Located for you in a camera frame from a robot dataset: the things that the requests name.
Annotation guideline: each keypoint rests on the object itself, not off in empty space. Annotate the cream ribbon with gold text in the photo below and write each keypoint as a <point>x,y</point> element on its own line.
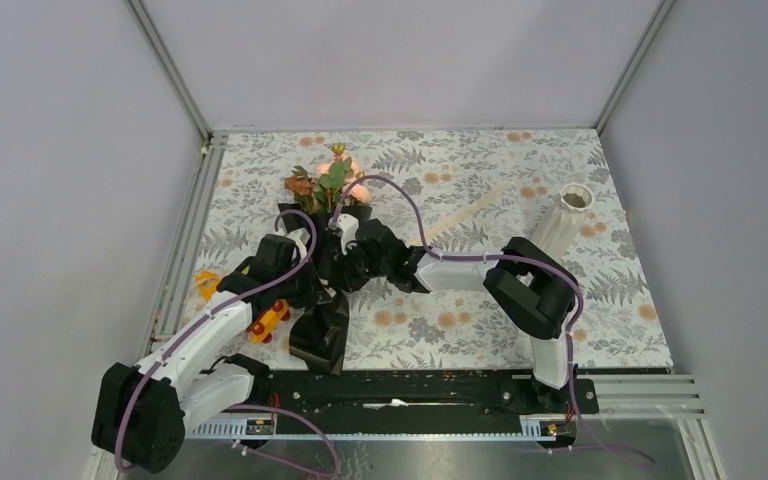
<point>469,211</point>

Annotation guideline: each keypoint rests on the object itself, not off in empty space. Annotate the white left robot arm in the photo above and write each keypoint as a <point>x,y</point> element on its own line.
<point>145,410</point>

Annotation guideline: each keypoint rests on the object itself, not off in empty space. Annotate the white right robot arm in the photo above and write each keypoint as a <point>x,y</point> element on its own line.
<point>533,290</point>

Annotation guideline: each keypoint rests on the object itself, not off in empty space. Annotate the white ribbed ceramic vase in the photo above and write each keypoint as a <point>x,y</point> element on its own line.
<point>560,224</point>

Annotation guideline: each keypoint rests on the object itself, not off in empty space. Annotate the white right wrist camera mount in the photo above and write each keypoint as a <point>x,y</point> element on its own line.
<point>347,226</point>

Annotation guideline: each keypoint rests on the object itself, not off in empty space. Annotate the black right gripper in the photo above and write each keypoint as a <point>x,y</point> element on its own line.
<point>344,266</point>

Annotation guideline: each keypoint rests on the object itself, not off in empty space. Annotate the aluminium frame rail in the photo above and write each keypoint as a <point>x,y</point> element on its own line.
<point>169,68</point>

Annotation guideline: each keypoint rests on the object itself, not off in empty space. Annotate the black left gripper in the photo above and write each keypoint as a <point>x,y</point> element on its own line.
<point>311,293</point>

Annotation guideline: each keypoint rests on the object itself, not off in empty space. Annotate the peach flower bouquet black wrap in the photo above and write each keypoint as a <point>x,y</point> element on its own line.
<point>319,336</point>

